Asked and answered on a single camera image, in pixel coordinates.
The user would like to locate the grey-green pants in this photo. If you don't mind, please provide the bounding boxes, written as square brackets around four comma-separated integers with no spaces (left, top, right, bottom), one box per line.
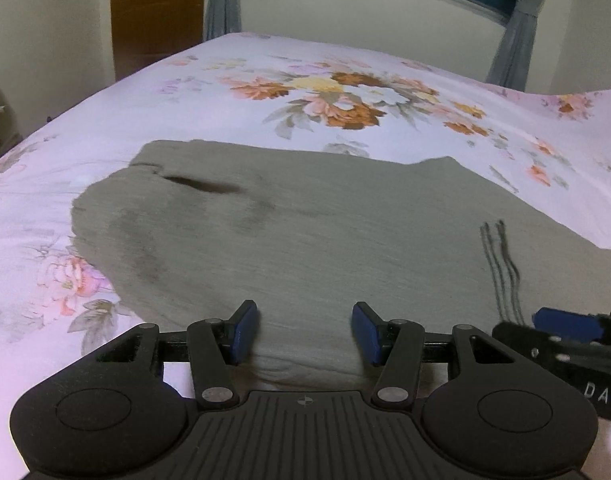
[69,139,611,392]

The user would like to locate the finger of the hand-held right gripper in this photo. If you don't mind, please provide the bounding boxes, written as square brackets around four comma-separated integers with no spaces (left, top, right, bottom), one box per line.
[532,307,611,344]
[492,321,586,365]

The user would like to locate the grey curtain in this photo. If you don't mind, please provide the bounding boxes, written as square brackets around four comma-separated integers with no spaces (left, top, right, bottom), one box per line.
[204,0,242,42]
[484,0,549,93]

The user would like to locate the brown wooden door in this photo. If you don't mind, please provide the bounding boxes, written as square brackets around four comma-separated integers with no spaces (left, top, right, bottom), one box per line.
[110,0,207,82]

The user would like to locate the wooden bedside cabinet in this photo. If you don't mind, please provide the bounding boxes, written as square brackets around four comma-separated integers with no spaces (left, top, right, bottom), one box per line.
[0,64,24,162]

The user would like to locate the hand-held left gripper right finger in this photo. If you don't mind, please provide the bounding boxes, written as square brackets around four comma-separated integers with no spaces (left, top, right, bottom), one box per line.
[351,301,519,409]

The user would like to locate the floral pink bedsheet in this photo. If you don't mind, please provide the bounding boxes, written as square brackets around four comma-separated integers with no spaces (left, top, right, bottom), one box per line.
[0,31,611,480]

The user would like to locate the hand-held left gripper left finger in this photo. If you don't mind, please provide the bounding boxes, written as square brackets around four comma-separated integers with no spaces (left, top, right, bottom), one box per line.
[94,300,260,409]

